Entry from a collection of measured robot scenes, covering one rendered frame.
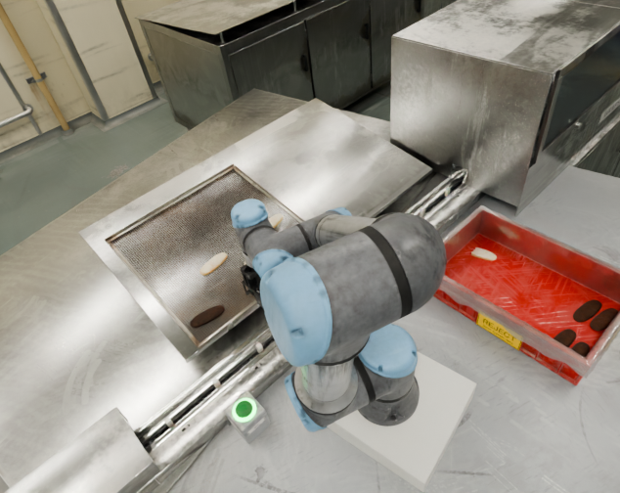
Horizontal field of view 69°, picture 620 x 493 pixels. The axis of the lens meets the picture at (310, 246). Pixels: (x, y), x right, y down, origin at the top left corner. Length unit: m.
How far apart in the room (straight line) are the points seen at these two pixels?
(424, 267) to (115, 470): 0.84
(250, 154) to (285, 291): 1.26
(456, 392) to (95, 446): 0.81
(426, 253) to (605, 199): 1.31
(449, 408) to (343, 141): 1.05
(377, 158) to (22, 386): 1.32
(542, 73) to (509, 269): 0.54
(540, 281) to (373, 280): 1.00
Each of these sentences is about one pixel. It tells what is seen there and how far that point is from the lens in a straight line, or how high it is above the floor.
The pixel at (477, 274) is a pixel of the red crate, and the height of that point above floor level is 0.82.
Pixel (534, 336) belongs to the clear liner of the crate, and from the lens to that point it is 1.20.
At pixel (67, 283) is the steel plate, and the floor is 0.82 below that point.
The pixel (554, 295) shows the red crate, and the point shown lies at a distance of 1.42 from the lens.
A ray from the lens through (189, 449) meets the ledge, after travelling 1.16.
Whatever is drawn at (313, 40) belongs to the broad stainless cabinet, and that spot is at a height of 0.74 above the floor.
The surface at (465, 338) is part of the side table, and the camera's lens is 1.28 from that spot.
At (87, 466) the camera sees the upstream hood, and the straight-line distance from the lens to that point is 1.18.
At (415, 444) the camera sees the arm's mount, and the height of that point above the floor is 0.88.
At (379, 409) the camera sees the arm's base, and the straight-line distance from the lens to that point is 1.03.
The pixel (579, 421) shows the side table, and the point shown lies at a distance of 1.23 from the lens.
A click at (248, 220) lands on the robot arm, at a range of 0.92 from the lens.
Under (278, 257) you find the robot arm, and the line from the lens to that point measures 0.85.
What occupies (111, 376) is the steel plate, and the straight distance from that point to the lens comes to 1.40.
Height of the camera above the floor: 1.87
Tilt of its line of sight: 44 degrees down
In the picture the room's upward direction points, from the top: 10 degrees counter-clockwise
